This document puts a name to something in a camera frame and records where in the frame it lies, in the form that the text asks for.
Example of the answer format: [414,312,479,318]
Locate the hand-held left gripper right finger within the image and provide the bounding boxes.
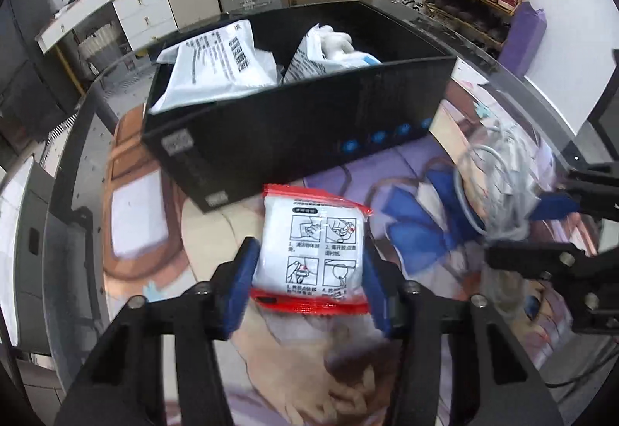
[360,243,564,426]

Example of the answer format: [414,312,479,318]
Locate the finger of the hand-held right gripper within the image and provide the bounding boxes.
[532,162,619,220]
[485,242,619,335]

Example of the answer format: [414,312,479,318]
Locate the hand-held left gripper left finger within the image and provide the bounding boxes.
[53,237,262,426]

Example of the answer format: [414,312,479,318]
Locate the grey cable bundle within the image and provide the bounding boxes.
[455,124,552,243]

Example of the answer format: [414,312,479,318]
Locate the red-edged white packet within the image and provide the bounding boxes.
[250,184,374,317]

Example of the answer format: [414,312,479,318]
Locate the black box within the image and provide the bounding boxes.
[141,0,458,214]

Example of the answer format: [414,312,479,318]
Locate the white printed packet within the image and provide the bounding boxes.
[282,26,339,83]
[152,20,279,112]

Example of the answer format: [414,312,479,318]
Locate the printed mat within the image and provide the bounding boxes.
[101,68,576,426]

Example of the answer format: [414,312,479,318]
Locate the purple bag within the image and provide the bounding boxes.
[500,1,547,79]

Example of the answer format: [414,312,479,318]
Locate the grey side table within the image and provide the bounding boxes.
[0,155,92,359]

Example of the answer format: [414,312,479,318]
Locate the black and white shoes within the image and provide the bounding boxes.
[382,0,426,14]

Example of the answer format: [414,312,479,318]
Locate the woven laundry basket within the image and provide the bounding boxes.
[77,22,129,74]

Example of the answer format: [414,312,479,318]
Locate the white desk with drawers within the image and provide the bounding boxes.
[36,0,177,55]

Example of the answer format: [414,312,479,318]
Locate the dark grey fridge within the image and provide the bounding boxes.
[0,0,90,151]

